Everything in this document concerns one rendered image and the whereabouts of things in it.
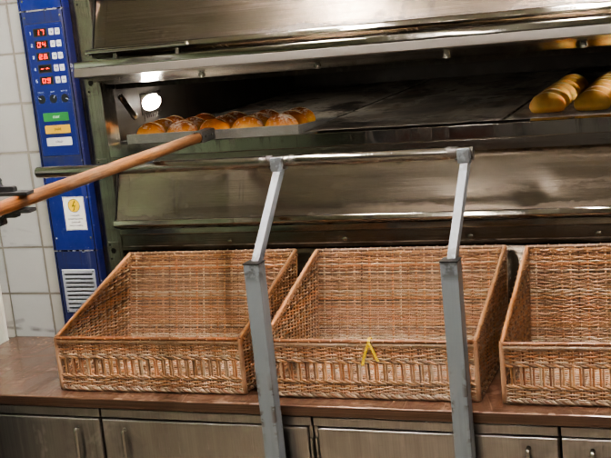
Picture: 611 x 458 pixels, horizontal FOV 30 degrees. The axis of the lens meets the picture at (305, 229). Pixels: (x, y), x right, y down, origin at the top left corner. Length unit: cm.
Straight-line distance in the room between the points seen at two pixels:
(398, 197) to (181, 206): 68
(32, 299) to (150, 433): 90
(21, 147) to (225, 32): 81
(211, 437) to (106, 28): 126
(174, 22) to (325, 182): 64
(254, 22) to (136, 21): 38
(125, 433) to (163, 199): 76
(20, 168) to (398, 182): 123
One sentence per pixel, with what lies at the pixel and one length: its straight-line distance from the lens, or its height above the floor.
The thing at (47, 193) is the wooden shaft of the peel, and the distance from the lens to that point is 256.
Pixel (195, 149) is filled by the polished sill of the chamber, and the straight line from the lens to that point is 339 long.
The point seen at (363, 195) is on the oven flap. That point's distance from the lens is 321.
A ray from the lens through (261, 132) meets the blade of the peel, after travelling 329.
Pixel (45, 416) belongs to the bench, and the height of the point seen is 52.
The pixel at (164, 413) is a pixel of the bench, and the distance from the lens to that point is 302.
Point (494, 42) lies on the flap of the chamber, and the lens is 292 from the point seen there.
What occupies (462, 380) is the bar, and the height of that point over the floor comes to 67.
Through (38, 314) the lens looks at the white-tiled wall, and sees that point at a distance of 380.
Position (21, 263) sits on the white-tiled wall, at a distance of 378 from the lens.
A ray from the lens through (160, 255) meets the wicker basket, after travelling 346.
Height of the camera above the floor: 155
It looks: 11 degrees down
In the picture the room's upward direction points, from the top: 6 degrees counter-clockwise
